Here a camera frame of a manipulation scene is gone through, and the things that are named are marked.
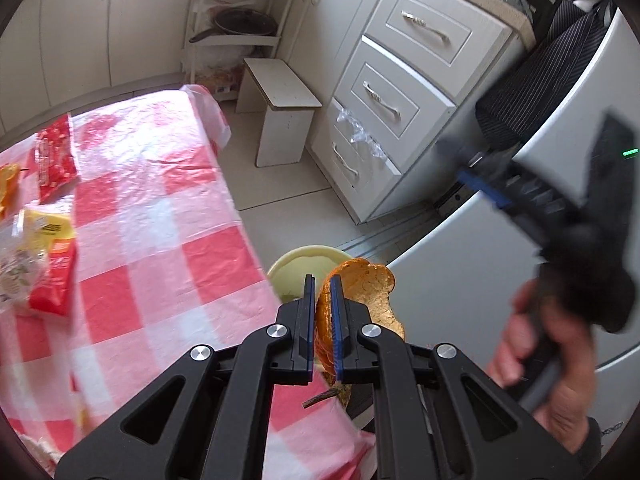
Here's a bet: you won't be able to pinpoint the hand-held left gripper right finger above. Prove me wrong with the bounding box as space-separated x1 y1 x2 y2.
330 275 586 480

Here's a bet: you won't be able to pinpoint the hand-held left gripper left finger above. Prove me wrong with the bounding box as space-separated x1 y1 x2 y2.
54 274 317 480

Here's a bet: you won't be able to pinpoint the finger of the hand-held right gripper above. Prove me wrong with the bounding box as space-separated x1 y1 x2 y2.
437 139 521 211

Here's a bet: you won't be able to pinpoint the orange peel piece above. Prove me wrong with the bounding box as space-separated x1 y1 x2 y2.
314 258 407 407
0 164 22 221

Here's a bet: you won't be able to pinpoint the cream plastic bin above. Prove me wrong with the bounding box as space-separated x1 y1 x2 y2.
266 245 358 306

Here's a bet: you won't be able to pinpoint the person's right forearm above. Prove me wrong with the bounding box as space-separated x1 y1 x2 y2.
575 417 621 473

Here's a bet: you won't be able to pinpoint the person's right hand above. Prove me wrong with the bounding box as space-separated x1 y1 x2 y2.
487 280 601 456

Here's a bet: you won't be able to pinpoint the brown twig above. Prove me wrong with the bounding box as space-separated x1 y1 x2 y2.
301 387 341 408

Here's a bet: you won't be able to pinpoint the white drawer cabinet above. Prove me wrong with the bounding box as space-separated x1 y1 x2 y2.
310 0 536 226

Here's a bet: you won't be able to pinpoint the grey refrigerator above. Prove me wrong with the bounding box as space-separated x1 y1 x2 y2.
385 0 640 461

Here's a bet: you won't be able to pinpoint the dark striped cloth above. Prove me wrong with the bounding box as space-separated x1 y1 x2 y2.
475 0 621 153

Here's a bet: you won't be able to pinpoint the clear plastic wrap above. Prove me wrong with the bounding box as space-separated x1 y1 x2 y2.
337 107 388 161

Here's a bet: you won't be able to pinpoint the black appliance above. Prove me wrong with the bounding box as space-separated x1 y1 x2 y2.
520 0 557 36

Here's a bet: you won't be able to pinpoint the red white checked tablecloth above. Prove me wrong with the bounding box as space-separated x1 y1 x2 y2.
0 85 378 480

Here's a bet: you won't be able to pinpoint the white double door cabinet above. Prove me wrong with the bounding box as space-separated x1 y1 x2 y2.
280 0 392 106

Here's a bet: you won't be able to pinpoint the white wooden stool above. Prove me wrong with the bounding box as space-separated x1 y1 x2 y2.
235 57 323 168

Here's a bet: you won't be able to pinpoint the yellow red snack packet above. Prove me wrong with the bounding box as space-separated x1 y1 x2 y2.
20 207 78 317

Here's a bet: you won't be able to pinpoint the white plastic bag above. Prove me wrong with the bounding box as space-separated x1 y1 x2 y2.
192 45 251 96

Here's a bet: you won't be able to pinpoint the black frying pan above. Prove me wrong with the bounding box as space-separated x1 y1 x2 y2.
189 7 278 43

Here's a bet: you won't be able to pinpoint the clear printed plastic bag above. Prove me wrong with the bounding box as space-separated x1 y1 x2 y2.
0 220 51 311

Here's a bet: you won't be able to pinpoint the white shelf rack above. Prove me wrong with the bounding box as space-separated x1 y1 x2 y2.
181 0 306 103

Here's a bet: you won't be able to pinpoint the white kitchen base cabinets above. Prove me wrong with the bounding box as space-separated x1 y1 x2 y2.
0 0 211 133

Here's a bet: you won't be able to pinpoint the white drawer with metal handle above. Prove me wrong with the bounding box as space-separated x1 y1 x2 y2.
310 97 402 225
361 0 515 105
332 36 457 175

